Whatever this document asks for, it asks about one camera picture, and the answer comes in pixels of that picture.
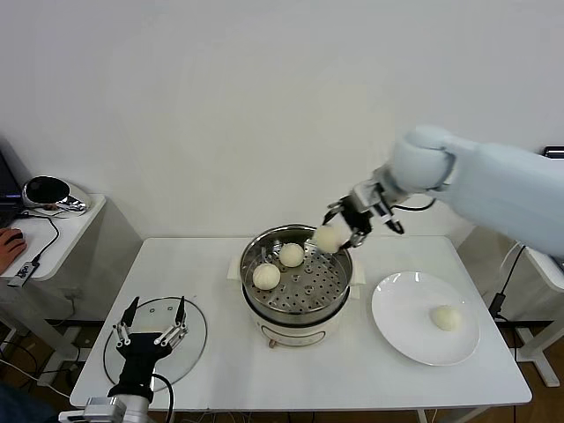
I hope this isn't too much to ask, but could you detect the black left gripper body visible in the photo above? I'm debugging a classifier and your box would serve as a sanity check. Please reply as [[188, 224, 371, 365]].
[[108, 332, 175, 397]]

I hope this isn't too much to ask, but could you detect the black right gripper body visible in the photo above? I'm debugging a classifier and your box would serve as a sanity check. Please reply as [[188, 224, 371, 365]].
[[340, 192, 381, 235]]

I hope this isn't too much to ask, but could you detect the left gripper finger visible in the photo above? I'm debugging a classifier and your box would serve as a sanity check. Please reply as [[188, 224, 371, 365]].
[[112, 295, 140, 349], [153, 295, 189, 349]]

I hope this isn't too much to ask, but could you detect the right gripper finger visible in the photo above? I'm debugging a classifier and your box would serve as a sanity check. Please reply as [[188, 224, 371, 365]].
[[323, 197, 350, 226], [338, 228, 367, 253]]

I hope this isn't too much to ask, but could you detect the round glass pot lid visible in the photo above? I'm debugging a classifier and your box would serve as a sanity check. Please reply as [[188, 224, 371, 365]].
[[103, 296, 209, 394]]

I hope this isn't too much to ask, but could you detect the white steamed baozi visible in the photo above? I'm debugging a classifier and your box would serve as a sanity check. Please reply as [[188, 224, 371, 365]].
[[252, 263, 282, 291], [278, 242, 305, 268], [430, 305, 463, 332], [311, 223, 345, 254]]

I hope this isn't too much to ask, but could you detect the stainless steel steamer basket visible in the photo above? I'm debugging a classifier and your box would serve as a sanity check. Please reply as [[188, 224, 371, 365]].
[[240, 225, 354, 313]]

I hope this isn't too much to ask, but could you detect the person's hand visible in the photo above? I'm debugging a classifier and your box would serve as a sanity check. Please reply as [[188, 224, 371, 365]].
[[0, 227, 28, 274]]

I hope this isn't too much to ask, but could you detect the large white plate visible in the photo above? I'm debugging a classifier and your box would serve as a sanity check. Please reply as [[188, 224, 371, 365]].
[[371, 271, 481, 367]]

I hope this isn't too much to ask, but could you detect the white side table with mouse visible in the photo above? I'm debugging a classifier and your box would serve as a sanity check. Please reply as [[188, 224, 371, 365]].
[[0, 193, 143, 384]]

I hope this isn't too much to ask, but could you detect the white electric cooker pot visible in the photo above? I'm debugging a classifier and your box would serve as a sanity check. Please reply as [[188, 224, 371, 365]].
[[226, 257, 367, 350]]

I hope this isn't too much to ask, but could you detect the small grey USB hub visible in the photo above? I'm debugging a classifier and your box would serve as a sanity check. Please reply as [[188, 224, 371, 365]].
[[9, 259, 39, 288]]

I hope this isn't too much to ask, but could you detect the dark laptop with code screen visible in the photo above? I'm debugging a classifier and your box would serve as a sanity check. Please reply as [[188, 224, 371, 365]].
[[0, 136, 24, 228]]

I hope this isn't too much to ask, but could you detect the white side table with label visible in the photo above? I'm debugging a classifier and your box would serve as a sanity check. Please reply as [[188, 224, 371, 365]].
[[457, 219, 564, 389]]

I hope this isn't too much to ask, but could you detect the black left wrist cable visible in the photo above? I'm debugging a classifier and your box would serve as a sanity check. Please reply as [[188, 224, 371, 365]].
[[152, 372, 176, 423]]

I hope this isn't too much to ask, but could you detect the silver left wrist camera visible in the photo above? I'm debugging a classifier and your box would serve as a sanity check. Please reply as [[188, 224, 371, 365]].
[[83, 396, 129, 420]]

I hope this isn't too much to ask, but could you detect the black USB cable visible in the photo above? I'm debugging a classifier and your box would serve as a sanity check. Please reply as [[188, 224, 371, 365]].
[[19, 211, 62, 265]]

